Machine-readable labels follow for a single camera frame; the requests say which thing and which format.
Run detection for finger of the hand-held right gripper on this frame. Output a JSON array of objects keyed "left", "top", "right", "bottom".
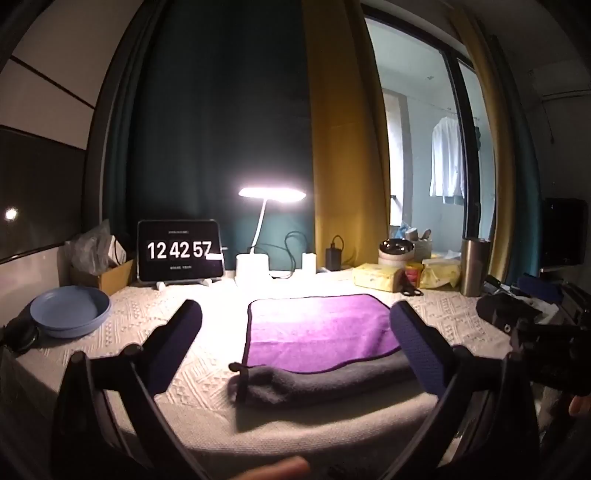
[{"left": 475, "top": 293, "right": 544, "bottom": 331}]

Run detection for yellow plastic packet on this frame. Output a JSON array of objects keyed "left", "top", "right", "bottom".
[{"left": 419, "top": 258, "right": 463, "bottom": 289}]

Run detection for clear plastic bag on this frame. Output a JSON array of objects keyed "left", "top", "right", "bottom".
[{"left": 67, "top": 220, "right": 127, "bottom": 274}]

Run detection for black door frame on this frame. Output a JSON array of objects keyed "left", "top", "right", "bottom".
[{"left": 362, "top": 9, "right": 483, "bottom": 241}]

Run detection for white tablet stand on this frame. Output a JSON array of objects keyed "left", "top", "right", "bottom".
[{"left": 154, "top": 277, "right": 213, "bottom": 291}]

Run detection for white pot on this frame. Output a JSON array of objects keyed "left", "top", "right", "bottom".
[{"left": 379, "top": 251, "right": 416, "bottom": 269}]

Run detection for person's right hand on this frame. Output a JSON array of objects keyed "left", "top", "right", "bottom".
[{"left": 568, "top": 394, "right": 591, "bottom": 419}]

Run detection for dark green curtain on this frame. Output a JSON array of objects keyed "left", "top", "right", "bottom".
[
  {"left": 90, "top": 0, "right": 320, "bottom": 282},
  {"left": 487, "top": 34, "right": 544, "bottom": 283}
]

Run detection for yellow tissue packet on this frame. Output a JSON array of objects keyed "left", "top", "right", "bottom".
[{"left": 353, "top": 263, "right": 407, "bottom": 293}]

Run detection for grey towel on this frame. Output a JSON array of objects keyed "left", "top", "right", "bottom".
[{"left": 228, "top": 353, "right": 417, "bottom": 409}]

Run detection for steel tumbler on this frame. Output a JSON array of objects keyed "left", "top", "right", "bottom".
[{"left": 461, "top": 237, "right": 491, "bottom": 297}]

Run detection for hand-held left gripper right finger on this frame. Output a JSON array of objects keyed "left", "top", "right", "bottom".
[{"left": 390, "top": 301, "right": 541, "bottom": 480}]

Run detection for black tablet with clock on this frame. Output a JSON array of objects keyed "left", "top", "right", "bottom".
[{"left": 137, "top": 220, "right": 226, "bottom": 283}]

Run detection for blue plastic bowl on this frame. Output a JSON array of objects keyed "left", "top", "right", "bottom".
[{"left": 30, "top": 285, "right": 112, "bottom": 340}]

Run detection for yellow curtain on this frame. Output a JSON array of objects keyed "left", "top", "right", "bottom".
[
  {"left": 449, "top": 0, "right": 516, "bottom": 278},
  {"left": 302, "top": 0, "right": 391, "bottom": 271}
]

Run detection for white hanging shirt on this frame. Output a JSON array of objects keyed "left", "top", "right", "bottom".
[{"left": 429, "top": 115, "right": 467, "bottom": 205}]

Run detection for white desk lamp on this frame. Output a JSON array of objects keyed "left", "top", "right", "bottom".
[{"left": 235, "top": 185, "right": 307, "bottom": 287}]

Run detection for black headphones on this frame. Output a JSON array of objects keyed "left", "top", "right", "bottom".
[{"left": 0, "top": 318, "right": 40, "bottom": 356}]

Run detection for black scissors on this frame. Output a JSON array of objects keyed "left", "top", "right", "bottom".
[{"left": 399, "top": 272, "right": 424, "bottom": 296}]

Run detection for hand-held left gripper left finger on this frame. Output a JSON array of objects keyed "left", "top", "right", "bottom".
[{"left": 48, "top": 299, "right": 208, "bottom": 480}]

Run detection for cardboard box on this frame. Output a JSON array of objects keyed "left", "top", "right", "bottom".
[{"left": 69, "top": 258, "right": 135, "bottom": 296}]

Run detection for white knitted table cover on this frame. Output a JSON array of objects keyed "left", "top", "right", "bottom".
[{"left": 14, "top": 269, "right": 555, "bottom": 468}]

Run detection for purple towel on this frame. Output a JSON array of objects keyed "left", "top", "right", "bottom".
[{"left": 243, "top": 294, "right": 402, "bottom": 374}]

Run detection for black cable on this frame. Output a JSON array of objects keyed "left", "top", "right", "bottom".
[{"left": 272, "top": 231, "right": 309, "bottom": 279}]

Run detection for black power adapter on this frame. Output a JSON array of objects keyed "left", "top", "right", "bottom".
[{"left": 325, "top": 235, "right": 346, "bottom": 272}]

